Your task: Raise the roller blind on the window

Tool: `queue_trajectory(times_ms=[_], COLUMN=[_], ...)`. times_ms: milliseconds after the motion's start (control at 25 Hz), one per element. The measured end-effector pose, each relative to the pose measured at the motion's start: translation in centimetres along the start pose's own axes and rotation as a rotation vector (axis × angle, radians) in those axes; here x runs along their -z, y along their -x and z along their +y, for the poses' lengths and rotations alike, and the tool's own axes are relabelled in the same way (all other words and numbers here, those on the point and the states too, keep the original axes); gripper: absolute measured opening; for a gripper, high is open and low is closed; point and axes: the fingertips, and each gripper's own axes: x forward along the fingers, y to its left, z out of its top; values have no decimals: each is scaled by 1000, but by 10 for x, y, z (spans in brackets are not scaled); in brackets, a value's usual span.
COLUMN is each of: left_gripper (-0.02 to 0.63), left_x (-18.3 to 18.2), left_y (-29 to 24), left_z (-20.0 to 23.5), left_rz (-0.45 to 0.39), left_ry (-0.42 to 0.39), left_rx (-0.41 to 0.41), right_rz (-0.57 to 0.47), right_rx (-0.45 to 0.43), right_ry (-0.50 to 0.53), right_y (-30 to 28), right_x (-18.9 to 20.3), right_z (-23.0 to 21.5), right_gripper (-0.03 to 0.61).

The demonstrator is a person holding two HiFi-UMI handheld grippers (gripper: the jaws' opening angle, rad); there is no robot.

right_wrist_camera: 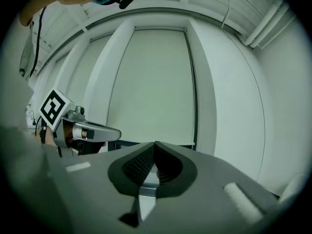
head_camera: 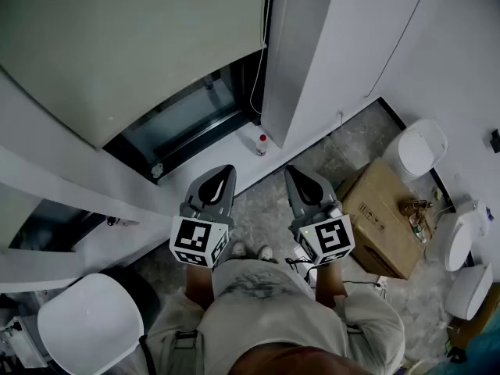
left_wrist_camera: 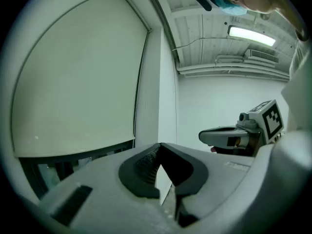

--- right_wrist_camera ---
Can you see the white roller blind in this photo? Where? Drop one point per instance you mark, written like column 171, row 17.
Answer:
column 85, row 77
column 151, row 82

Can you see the person's left forearm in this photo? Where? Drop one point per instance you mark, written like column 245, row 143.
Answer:
column 48, row 139

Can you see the white ceiling pipe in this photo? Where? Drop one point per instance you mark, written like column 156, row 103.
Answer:
column 273, row 32
column 265, row 21

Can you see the person's left hand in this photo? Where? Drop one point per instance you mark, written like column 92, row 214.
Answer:
column 68, row 134

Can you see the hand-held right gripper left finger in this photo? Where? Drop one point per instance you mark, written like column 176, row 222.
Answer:
column 92, row 191

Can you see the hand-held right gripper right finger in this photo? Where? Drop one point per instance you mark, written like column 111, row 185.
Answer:
column 207, row 194

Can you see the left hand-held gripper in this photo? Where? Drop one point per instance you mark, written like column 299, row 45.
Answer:
column 52, row 107

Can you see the grey curved ceiling rail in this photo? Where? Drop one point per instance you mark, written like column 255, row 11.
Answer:
column 151, row 9

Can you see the dark window frame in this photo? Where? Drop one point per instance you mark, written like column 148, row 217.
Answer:
column 122, row 145

